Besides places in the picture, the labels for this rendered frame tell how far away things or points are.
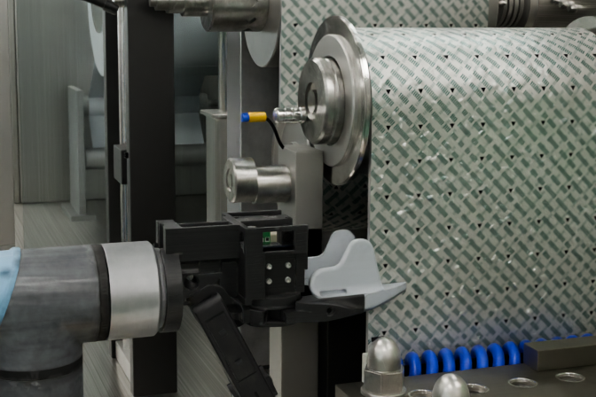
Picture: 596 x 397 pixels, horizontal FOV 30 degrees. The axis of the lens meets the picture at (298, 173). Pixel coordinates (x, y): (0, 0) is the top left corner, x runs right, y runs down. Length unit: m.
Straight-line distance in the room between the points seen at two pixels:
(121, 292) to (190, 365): 0.53
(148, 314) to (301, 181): 0.21
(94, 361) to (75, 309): 0.56
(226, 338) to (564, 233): 0.33
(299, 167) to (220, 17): 0.25
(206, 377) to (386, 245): 0.44
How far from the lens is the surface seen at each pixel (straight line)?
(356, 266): 0.91
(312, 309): 0.88
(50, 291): 0.84
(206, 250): 0.87
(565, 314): 1.04
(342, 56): 0.94
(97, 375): 1.35
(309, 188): 0.98
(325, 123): 0.94
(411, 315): 0.97
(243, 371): 0.90
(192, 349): 1.43
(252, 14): 1.18
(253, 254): 0.87
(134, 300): 0.85
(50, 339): 0.85
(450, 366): 0.96
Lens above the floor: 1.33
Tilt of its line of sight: 9 degrees down
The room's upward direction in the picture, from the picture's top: straight up
